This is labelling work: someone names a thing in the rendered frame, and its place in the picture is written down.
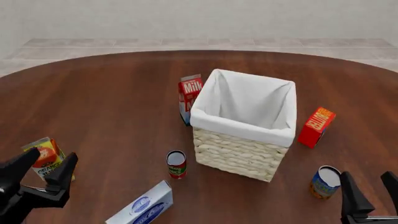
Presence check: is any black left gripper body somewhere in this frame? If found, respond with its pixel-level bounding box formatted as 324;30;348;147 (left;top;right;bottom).
0;184;71;224

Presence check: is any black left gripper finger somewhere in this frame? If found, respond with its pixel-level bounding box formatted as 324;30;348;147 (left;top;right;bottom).
44;151;79;194
0;147;41;192

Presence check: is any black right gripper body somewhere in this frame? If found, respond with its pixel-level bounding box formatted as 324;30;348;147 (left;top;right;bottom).
340;213;398;224

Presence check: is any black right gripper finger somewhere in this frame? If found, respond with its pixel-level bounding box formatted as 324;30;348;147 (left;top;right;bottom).
380;170;398;206
339;171;376;217

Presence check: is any red tomato sauce tin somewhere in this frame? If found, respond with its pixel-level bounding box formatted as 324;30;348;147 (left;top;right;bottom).
165;149;187;180

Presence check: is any wicker basket with white liner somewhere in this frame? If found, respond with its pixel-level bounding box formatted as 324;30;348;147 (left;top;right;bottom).
190;68;297;183

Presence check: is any orange juice carton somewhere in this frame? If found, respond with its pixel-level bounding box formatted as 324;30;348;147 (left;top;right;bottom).
21;136;76;182

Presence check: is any blue and yellow tin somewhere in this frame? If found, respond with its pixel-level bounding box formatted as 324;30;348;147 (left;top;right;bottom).
309;165;342;200

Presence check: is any red butter box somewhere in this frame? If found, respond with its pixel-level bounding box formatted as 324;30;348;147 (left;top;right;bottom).
297;106;336;149

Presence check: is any white and blue box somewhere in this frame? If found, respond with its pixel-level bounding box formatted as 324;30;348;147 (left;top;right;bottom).
104;179;174;224

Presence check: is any red milk carton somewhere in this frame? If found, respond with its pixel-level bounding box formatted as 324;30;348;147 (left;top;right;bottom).
177;73;205;127

